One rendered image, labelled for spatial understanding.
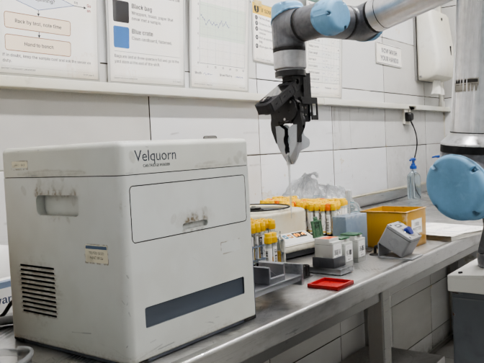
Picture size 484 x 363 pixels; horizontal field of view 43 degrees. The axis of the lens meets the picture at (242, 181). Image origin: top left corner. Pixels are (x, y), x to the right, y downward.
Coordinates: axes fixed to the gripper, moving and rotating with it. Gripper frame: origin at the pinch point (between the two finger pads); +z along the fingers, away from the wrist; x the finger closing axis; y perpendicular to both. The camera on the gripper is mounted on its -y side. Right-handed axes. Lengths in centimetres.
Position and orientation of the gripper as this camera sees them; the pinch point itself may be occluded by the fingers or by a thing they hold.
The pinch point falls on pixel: (289, 158)
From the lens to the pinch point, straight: 141.7
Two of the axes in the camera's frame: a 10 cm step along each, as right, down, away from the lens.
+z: 0.6, 10.0, 0.4
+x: -7.2, 0.2, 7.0
